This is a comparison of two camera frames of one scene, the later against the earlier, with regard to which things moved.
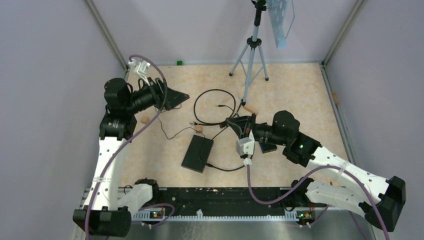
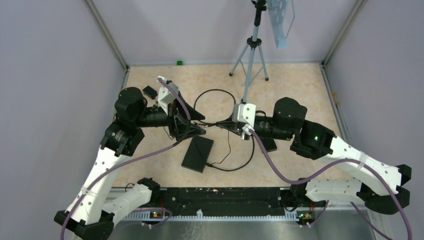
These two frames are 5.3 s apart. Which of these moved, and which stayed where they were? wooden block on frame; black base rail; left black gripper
Moved: left black gripper
Stayed: wooden block on frame; black base rail
